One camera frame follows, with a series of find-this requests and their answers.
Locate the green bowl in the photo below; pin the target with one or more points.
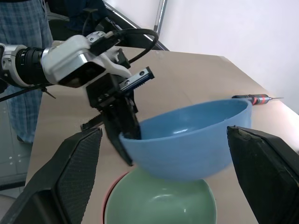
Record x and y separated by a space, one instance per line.
161 203

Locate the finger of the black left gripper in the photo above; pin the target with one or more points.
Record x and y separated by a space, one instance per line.
116 130
135 126

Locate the blue bowl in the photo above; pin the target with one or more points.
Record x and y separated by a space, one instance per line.
187 149

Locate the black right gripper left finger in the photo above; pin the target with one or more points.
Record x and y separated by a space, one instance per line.
70 172

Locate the black screwdriver with red band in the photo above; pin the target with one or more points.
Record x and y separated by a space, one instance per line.
257 99

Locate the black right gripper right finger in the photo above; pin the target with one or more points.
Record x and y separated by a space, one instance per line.
264 168

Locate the silver metal pole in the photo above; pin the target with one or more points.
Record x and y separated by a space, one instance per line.
161 14

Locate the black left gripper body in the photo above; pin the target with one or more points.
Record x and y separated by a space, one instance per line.
105 93

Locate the pink bowl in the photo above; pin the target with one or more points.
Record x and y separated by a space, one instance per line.
106 196

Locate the person in plaid trousers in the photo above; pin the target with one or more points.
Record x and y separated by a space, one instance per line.
21 23

